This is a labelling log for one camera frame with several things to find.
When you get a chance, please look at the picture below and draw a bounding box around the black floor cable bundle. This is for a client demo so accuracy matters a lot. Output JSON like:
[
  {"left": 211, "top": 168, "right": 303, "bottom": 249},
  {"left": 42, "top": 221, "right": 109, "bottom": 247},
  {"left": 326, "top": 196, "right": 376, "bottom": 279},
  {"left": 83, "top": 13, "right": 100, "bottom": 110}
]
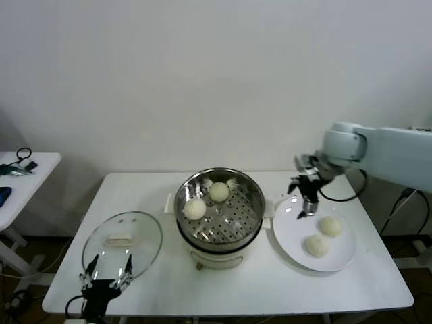
[{"left": 4, "top": 288, "right": 35, "bottom": 310}]

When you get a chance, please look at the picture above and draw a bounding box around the black power cable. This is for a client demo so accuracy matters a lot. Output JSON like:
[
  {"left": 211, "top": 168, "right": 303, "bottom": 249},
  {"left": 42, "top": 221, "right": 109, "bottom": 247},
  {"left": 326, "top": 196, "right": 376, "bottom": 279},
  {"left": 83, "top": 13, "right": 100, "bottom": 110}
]
[{"left": 380, "top": 190, "right": 432, "bottom": 237}]

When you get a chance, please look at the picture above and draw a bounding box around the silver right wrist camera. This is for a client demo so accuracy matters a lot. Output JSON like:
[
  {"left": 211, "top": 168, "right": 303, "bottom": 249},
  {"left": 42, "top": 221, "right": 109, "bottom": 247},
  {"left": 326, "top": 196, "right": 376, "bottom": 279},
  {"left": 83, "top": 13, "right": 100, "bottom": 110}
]
[{"left": 294, "top": 153, "right": 321, "bottom": 177}]

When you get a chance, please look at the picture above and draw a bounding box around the blue computer mouse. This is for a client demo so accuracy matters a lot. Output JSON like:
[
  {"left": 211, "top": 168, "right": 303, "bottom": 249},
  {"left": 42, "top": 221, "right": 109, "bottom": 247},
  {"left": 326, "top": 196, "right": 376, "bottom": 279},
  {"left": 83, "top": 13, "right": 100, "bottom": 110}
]
[{"left": 0, "top": 186, "right": 14, "bottom": 208}]

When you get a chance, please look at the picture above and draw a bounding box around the green handled tool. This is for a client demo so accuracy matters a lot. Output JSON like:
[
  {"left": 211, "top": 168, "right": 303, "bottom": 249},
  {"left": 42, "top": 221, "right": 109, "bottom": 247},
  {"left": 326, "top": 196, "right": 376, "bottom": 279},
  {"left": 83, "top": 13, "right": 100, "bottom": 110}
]
[{"left": 0, "top": 163, "right": 36, "bottom": 178}]

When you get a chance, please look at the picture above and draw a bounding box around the perforated steel steamer basket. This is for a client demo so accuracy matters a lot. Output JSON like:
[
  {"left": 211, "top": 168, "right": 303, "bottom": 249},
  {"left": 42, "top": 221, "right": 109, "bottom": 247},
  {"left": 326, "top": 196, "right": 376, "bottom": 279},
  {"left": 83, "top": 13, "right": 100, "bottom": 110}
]
[{"left": 174, "top": 167, "right": 267, "bottom": 247}]

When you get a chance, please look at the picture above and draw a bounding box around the cream electric cooker pot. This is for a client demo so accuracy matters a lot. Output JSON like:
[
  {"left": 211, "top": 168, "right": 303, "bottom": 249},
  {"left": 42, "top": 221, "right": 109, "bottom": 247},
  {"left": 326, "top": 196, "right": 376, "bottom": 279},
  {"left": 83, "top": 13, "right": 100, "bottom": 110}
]
[{"left": 164, "top": 192, "right": 275, "bottom": 271}]

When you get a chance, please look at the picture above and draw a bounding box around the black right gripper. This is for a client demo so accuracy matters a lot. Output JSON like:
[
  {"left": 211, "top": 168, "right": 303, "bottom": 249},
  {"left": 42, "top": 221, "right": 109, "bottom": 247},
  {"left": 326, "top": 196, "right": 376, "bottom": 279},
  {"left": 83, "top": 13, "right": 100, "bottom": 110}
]
[{"left": 287, "top": 173, "right": 333, "bottom": 221}]

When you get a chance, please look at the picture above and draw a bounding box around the yellowish floor cable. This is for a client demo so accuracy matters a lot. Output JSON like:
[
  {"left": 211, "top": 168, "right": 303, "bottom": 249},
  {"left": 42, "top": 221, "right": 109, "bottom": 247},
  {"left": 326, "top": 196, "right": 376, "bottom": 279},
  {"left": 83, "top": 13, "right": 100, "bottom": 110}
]
[{"left": 0, "top": 236, "right": 74, "bottom": 279}]

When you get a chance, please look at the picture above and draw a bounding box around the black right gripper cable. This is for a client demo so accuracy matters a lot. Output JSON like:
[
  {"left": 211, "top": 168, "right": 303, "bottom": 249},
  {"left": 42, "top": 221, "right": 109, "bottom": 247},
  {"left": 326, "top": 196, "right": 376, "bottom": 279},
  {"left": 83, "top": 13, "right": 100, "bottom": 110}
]
[{"left": 317, "top": 168, "right": 369, "bottom": 203}]

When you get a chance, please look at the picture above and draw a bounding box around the glass lid with cream handle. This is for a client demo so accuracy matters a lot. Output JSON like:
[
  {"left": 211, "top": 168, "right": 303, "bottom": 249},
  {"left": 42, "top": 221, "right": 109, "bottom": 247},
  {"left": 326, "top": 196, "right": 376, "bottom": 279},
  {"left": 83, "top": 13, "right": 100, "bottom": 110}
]
[{"left": 82, "top": 211, "right": 164, "bottom": 284}]

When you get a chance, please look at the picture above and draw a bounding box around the white steamed baozi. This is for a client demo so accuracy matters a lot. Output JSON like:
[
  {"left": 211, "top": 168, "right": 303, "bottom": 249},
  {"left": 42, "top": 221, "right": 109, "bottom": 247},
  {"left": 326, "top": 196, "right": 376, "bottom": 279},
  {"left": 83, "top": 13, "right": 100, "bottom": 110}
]
[
  {"left": 209, "top": 181, "right": 232, "bottom": 203},
  {"left": 183, "top": 198, "right": 207, "bottom": 221},
  {"left": 318, "top": 216, "right": 344, "bottom": 238},
  {"left": 304, "top": 234, "right": 331, "bottom": 259}
]

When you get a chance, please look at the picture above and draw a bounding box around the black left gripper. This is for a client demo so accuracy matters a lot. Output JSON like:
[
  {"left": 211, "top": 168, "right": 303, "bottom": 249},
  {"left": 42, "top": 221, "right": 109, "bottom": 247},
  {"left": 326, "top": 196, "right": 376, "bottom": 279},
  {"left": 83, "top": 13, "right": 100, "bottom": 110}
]
[{"left": 78, "top": 254, "right": 133, "bottom": 319}]

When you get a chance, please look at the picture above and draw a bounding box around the white power cable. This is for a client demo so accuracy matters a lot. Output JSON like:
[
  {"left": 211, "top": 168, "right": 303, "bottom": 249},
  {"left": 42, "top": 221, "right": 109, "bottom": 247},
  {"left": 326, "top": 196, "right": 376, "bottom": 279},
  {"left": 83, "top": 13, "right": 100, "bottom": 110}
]
[{"left": 378, "top": 198, "right": 406, "bottom": 236}]

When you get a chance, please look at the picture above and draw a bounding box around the white round plate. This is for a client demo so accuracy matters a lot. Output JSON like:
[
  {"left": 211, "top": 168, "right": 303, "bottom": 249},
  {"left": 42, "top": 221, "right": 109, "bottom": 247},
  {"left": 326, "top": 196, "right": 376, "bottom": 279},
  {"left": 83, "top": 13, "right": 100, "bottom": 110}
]
[{"left": 272, "top": 195, "right": 358, "bottom": 273}]

